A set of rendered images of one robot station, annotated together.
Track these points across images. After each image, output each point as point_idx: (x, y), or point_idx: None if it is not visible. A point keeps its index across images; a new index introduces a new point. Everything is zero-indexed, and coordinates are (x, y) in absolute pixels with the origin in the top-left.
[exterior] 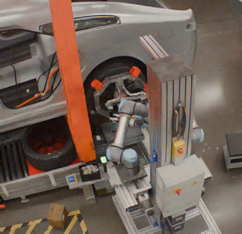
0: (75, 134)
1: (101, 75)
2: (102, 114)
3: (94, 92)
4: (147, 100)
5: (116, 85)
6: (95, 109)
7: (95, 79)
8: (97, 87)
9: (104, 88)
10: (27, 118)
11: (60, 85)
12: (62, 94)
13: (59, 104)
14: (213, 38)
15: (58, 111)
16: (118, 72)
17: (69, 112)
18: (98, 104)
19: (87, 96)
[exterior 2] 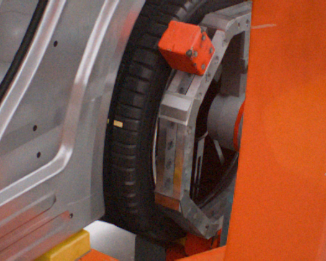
0: (321, 260)
1: (183, 8)
2: (190, 215)
3: (168, 98)
4: (112, 224)
5: (244, 50)
6: (144, 209)
7: (177, 22)
8: (203, 53)
9: (217, 63)
10: None
11: (31, 64)
12: (33, 125)
13: (25, 187)
14: None
15: (20, 233)
16: (223, 0)
17: (311, 105)
18: (190, 158)
19: (119, 137)
